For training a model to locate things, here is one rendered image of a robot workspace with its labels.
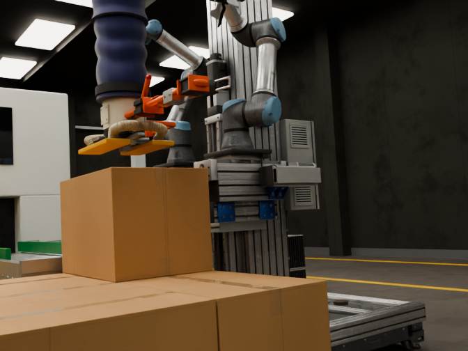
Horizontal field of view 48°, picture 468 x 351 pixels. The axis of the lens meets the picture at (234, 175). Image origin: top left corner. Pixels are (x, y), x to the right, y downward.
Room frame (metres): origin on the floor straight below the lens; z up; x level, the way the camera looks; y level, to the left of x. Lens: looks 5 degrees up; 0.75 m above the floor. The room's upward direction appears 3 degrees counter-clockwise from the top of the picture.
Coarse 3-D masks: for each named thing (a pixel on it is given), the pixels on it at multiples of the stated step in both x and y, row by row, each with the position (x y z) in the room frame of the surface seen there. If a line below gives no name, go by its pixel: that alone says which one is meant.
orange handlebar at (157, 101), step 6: (198, 84) 1.62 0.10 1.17; (204, 84) 1.63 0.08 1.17; (174, 90) 1.73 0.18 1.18; (156, 96) 1.84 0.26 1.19; (162, 96) 1.80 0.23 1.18; (150, 102) 1.88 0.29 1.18; (156, 102) 1.85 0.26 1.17; (162, 102) 1.89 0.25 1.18; (126, 114) 2.07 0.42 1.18; (132, 114) 2.03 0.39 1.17; (150, 120) 2.28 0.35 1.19; (156, 120) 2.29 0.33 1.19; (168, 126) 2.33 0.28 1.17; (174, 126) 2.35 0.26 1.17
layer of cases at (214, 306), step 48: (0, 288) 1.83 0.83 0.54; (48, 288) 1.75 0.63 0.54; (96, 288) 1.68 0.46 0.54; (144, 288) 1.61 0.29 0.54; (192, 288) 1.55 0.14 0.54; (240, 288) 1.49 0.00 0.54; (288, 288) 1.48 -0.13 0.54; (0, 336) 1.03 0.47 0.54; (48, 336) 1.09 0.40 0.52; (96, 336) 1.15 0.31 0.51; (144, 336) 1.21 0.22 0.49; (192, 336) 1.29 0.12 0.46; (240, 336) 1.38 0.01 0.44; (288, 336) 1.47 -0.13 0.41
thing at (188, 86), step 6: (186, 78) 1.64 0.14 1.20; (192, 78) 1.62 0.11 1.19; (198, 78) 1.64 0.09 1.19; (204, 78) 1.65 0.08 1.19; (180, 84) 1.69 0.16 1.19; (186, 84) 1.66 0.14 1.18; (192, 84) 1.62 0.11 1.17; (180, 90) 1.69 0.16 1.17; (186, 90) 1.65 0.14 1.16; (192, 90) 1.63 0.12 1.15; (198, 90) 1.64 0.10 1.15; (204, 90) 1.65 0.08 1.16; (192, 96) 1.71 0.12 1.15
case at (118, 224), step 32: (64, 192) 2.25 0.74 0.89; (96, 192) 1.94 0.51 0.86; (128, 192) 1.85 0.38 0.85; (160, 192) 1.92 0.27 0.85; (192, 192) 2.00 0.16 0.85; (64, 224) 2.26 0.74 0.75; (96, 224) 1.94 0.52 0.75; (128, 224) 1.85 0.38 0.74; (160, 224) 1.92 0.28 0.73; (192, 224) 2.00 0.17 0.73; (64, 256) 2.27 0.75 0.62; (96, 256) 1.95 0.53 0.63; (128, 256) 1.84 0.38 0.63; (160, 256) 1.91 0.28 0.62; (192, 256) 1.99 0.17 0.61
